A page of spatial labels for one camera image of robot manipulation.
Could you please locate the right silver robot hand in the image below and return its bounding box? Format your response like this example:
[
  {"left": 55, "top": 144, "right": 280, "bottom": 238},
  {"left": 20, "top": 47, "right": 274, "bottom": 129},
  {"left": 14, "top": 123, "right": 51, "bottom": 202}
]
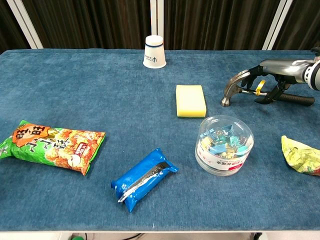
[{"left": 240, "top": 59, "right": 307, "bottom": 104}]

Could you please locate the steel claw hammer black grip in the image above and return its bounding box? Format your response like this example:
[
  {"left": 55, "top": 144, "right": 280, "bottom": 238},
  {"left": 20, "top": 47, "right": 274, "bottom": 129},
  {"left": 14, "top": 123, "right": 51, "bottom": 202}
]
[{"left": 220, "top": 70, "right": 316, "bottom": 108}]

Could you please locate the yellow sponge green base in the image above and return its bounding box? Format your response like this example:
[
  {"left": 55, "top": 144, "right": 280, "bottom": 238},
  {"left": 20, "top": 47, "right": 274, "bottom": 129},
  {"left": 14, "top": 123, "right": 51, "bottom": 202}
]
[{"left": 175, "top": 84, "right": 208, "bottom": 119}]

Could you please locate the crumpled yellow snack packet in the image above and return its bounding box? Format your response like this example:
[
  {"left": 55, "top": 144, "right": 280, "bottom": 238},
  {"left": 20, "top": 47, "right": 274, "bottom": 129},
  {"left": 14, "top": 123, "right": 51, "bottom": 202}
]
[{"left": 281, "top": 135, "right": 320, "bottom": 177}]

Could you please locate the clear bowl of candies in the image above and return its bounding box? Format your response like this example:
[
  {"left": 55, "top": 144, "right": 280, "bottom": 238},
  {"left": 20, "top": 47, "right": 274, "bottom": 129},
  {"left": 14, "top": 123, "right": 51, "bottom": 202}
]
[{"left": 194, "top": 115, "right": 255, "bottom": 177}]

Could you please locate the white paper cup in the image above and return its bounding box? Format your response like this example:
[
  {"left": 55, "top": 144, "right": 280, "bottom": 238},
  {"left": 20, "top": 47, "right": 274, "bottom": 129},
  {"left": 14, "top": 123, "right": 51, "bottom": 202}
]
[{"left": 142, "top": 35, "right": 167, "bottom": 69}]

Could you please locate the blue snack packet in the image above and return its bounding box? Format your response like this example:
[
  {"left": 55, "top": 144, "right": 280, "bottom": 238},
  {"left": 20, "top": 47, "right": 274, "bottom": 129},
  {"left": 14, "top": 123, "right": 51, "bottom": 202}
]
[{"left": 110, "top": 147, "right": 180, "bottom": 213}]

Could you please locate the blue table cloth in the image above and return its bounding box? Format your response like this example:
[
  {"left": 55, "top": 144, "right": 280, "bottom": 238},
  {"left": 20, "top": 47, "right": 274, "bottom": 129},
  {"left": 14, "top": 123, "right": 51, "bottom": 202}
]
[{"left": 0, "top": 49, "right": 320, "bottom": 232}]

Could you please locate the black pleated curtain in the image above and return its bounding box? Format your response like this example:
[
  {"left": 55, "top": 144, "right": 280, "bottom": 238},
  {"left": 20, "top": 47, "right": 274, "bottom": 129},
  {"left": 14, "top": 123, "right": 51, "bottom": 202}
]
[{"left": 0, "top": 0, "right": 320, "bottom": 53}]

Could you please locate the green orange snack bag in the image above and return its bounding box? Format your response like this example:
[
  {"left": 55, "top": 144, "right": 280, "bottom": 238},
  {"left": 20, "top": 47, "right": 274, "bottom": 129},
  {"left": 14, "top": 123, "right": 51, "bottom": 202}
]
[{"left": 0, "top": 119, "right": 107, "bottom": 176}]

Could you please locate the white frame post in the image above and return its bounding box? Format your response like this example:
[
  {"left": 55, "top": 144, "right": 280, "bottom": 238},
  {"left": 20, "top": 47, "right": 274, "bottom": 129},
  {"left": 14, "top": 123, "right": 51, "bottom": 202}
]
[
  {"left": 261, "top": 0, "right": 294, "bottom": 51},
  {"left": 149, "top": 0, "right": 165, "bottom": 48},
  {"left": 6, "top": 0, "right": 45, "bottom": 50}
]

